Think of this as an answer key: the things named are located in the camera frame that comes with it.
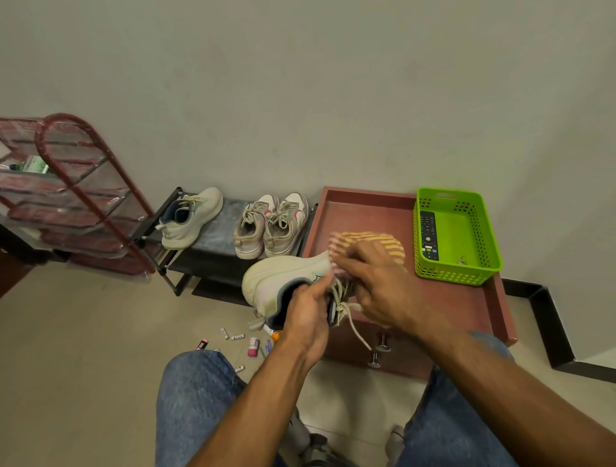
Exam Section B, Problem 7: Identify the person's right hand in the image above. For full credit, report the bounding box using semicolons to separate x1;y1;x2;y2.
329;240;424;335

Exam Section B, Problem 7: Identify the person's left hand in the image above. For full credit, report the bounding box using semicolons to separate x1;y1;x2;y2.
278;273;336;371

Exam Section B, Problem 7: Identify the striped yellow cleaning cloth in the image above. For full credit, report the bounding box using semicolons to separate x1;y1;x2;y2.
328;230;406;280

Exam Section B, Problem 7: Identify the grey-blue sneaker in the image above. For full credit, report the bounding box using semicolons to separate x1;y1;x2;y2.
155;187;225;250
241;250;374;352

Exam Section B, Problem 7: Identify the red-brown drawer cabinet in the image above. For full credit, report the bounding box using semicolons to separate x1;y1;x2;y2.
300;186;519;381

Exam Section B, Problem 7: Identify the black remote control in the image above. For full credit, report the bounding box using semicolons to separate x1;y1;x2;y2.
419;210;440;262

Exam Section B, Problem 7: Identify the white pink sneaker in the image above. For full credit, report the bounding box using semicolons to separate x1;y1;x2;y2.
233;194;280;260
263;192;310;259

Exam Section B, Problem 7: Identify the person's left forearm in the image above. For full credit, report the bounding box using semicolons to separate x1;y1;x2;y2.
190;346;318;467

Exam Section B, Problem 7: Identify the person's right forearm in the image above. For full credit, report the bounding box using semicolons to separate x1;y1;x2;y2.
413;322;616;467

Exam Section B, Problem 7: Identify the person's grey slipper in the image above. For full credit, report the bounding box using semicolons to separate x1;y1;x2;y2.
384;425;406;467
286;409;311;458

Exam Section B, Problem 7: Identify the person's right leg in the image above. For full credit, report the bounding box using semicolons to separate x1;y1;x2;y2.
394;332;518;467

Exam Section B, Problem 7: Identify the green plastic basket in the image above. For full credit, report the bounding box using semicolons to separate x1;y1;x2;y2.
413;187;504;287

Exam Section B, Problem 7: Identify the black shoe rack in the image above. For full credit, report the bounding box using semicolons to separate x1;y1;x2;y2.
132;187;320;307

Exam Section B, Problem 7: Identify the black stool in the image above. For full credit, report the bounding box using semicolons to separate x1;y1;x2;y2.
300;432;359;467

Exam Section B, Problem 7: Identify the black baseboard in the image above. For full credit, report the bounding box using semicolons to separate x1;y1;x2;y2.
502;278;616;385

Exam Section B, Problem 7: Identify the red metal rack plastic-wrapped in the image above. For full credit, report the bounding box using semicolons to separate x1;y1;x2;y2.
0;113;155;276

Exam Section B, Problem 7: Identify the green white packet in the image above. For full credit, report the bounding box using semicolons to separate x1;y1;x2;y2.
8;155;50;175

